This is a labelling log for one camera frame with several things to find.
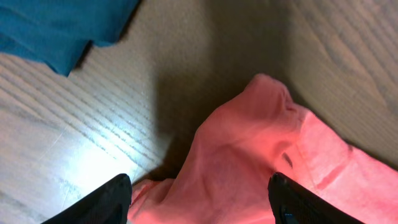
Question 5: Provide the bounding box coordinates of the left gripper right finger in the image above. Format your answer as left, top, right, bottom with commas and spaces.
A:
267, 172, 361, 224

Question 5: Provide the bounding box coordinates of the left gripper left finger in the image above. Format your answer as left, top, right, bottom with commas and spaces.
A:
43, 174, 132, 224

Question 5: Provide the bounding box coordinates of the red t-shirt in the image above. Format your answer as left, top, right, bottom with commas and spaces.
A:
127, 74, 397, 223

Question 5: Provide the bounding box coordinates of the navy blue folded garment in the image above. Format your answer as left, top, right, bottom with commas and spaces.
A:
1, 0, 140, 77

